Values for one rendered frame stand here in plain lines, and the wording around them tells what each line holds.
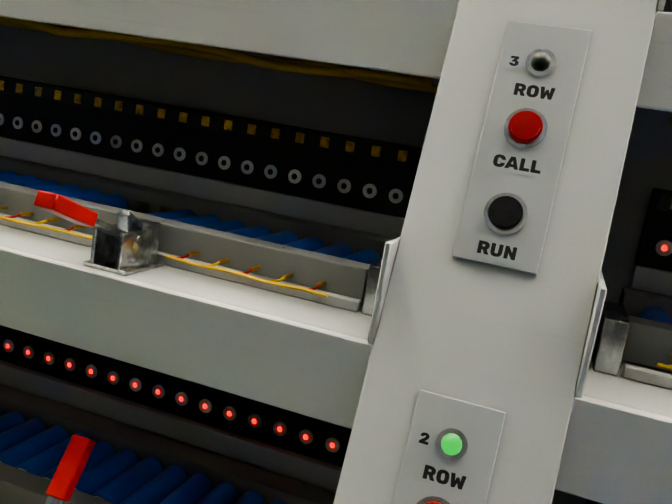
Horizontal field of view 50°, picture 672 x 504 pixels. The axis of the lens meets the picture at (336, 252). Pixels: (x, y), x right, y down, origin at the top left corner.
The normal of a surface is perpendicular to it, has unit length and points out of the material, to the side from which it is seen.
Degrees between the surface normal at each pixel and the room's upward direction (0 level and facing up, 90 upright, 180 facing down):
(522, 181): 90
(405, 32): 108
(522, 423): 90
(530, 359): 90
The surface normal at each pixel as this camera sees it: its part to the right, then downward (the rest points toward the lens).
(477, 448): -0.25, -0.19
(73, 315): -0.32, 0.11
